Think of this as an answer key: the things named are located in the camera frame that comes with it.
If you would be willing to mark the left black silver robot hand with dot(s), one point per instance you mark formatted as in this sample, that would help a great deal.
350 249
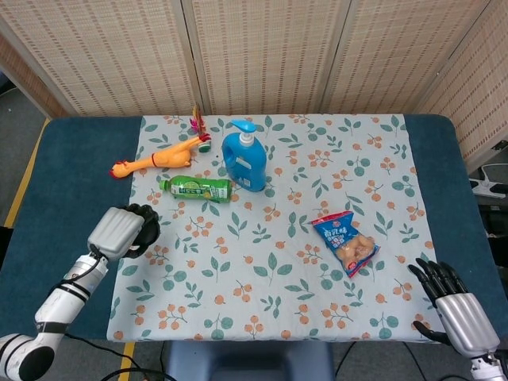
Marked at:
115 232

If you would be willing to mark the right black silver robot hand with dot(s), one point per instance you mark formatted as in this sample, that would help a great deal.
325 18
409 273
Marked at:
466 323

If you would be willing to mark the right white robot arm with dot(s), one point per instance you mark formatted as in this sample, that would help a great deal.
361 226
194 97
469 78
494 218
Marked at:
490 369

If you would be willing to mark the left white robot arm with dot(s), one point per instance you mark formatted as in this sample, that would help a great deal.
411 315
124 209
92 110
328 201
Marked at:
59 305

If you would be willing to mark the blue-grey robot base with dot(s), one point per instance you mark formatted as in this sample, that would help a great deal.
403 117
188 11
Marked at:
250 361

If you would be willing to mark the dark blue table cover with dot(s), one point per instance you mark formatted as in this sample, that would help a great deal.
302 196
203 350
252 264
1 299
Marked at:
79 178

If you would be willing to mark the green tea bottle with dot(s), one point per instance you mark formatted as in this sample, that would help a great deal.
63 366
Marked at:
198 189

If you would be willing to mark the yellow rubber chicken toy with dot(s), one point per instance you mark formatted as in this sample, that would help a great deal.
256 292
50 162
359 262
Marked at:
170 156

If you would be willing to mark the yellow floor tape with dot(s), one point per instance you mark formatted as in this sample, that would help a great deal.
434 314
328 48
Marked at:
127 361
28 174

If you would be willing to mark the black box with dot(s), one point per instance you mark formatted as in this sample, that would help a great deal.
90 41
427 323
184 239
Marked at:
498 214

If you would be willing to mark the feather shuttlecock with green base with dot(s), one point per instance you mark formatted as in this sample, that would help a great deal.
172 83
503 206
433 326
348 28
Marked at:
204 147

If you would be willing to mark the blue snack bag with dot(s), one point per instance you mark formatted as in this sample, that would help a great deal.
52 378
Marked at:
349 246

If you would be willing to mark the floral tablecloth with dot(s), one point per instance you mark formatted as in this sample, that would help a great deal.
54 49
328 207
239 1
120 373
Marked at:
258 238

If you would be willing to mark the blue detergent pump bottle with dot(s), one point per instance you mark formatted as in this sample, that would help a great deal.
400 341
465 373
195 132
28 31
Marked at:
246 162

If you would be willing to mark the bamboo folding screen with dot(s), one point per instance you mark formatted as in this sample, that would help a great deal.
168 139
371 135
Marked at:
258 55

